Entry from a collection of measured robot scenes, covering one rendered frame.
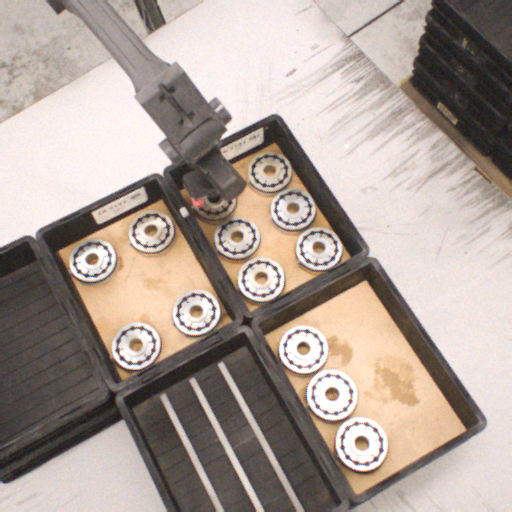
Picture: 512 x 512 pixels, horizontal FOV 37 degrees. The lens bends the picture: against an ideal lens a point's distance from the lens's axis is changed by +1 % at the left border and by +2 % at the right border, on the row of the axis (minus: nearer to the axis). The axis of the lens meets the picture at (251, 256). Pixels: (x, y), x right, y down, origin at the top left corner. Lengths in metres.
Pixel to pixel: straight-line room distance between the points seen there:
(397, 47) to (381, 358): 1.66
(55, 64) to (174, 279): 1.57
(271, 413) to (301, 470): 0.13
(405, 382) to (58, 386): 0.72
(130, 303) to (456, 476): 0.78
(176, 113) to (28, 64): 2.08
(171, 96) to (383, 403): 0.83
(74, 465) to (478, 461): 0.86
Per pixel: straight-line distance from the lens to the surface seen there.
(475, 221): 1.91
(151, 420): 1.60
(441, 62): 2.55
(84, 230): 1.72
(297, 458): 1.57
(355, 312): 1.64
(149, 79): 1.06
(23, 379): 1.68
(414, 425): 1.60
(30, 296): 1.73
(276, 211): 1.69
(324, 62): 2.10
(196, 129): 1.07
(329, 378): 1.57
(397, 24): 3.10
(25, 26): 3.22
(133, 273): 1.69
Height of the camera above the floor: 2.38
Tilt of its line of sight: 68 degrees down
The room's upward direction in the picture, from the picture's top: 5 degrees counter-clockwise
